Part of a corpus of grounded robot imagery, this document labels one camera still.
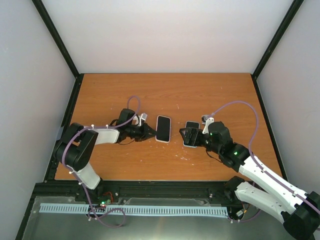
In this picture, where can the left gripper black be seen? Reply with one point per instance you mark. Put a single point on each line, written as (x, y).
(145, 135)

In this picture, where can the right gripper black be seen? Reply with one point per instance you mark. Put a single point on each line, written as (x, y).
(190, 132)

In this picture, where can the light blue phone case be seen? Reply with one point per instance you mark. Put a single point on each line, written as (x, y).
(187, 144)

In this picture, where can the white phone case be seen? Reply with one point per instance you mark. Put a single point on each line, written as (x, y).
(163, 141)

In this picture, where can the black smartphone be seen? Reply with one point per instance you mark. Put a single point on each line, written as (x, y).
(192, 124)

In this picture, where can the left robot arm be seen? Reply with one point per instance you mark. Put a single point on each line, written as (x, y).
(76, 145)

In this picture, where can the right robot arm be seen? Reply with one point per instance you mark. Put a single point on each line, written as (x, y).
(297, 210)

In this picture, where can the green led circuit board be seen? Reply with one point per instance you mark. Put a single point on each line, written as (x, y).
(105, 203)

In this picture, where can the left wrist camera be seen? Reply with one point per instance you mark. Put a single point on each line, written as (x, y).
(140, 119)

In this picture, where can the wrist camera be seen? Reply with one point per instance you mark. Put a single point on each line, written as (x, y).
(206, 121)
(140, 119)

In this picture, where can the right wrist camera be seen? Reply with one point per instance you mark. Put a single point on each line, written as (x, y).
(206, 121)

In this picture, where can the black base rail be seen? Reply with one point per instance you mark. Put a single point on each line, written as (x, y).
(210, 191)

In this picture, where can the light blue cable duct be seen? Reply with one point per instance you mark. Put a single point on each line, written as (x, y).
(135, 210)

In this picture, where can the black right frame post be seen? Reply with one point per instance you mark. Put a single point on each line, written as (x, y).
(279, 33)

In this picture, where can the black frame post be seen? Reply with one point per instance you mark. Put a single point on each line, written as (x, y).
(48, 22)
(279, 33)

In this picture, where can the black left frame post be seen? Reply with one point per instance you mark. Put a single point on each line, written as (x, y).
(48, 22)

